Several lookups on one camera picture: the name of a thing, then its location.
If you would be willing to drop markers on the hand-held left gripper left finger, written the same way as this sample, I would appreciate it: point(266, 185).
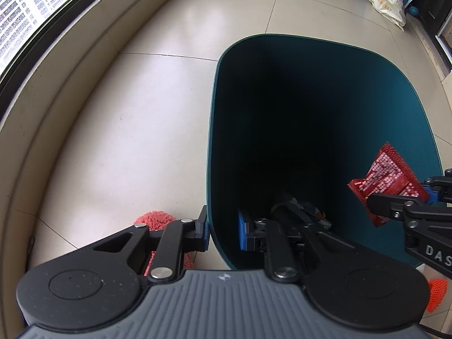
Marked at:
point(202, 232)

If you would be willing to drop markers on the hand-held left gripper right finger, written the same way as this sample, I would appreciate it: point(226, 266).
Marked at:
point(243, 232)

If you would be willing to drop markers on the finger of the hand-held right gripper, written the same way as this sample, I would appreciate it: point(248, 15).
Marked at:
point(429, 189)
point(388, 202)

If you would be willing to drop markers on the red snack wrapper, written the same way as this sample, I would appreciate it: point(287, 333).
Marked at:
point(385, 180)

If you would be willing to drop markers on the teal plastic trash bin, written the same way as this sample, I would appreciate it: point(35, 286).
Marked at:
point(282, 113)

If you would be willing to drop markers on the orange mesh net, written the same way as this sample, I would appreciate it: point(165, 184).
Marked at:
point(436, 295)

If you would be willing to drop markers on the crumpled dark wrapper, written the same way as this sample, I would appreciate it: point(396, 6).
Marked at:
point(300, 208)

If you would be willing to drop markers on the small blue ball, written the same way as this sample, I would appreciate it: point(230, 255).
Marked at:
point(413, 10)

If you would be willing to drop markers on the dark wooden cabinet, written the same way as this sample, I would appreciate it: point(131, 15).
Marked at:
point(436, 3)

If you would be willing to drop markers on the white shopping bag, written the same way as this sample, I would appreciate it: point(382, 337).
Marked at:
point(386, 3)

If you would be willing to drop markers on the window with dark frame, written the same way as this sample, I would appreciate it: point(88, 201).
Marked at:
point(42, 7)

